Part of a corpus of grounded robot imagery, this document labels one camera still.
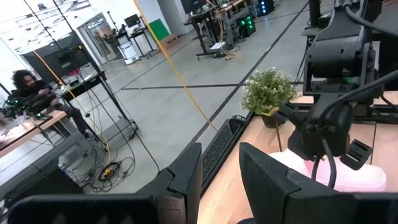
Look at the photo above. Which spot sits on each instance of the black desk with monitor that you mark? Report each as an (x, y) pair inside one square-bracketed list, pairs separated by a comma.
[(132, 20)]

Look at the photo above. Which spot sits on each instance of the black desk monitor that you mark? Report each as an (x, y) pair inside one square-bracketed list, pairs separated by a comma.
[(191, 4)]

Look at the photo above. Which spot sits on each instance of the white equipment cabinet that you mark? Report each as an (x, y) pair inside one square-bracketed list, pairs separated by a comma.
[(129, 53)]

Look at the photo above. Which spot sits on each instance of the person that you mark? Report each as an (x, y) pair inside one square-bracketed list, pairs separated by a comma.
[(28, 84)]

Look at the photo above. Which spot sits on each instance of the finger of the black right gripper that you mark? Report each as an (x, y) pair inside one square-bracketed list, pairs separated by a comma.
[(290, 113), (356, 154)]

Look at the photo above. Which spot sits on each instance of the pink slide sandal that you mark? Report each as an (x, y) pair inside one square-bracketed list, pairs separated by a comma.
[(357, 180)]

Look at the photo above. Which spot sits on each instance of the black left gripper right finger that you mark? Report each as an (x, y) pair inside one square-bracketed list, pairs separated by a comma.
[(273, 196)]

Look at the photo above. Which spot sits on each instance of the black standing desk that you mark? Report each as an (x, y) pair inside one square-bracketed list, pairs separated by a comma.
[(203, 37)]

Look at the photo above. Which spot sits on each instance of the black rolling stand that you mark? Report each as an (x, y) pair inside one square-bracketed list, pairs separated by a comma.
[(121, 127)]

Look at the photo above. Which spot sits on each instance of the green board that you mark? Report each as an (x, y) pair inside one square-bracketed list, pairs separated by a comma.
[(158, 29)]

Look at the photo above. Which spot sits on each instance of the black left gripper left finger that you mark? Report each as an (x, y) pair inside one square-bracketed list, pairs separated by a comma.
[(185, 180)]

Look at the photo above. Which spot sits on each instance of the wooden top desk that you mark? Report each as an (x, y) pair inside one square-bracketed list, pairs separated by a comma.
[(31, 127)]

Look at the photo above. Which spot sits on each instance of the computer tower green lights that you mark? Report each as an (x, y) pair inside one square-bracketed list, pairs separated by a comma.
[(247, 26)]

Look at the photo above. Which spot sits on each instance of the computer tower blue lights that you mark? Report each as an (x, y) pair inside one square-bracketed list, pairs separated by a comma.
[(265, 7)]

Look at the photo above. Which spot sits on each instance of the cardboard box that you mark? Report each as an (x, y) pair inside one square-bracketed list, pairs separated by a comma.
[(170, 42)]

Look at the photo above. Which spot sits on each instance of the black equipment green lights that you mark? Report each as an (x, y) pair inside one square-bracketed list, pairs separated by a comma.
[(21, 105)]

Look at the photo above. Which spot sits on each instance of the black monitor panel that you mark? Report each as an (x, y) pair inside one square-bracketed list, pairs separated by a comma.
[(46, 62)]

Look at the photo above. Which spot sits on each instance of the green potted plant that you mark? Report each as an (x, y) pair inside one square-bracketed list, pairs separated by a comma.
[(267, 90)]

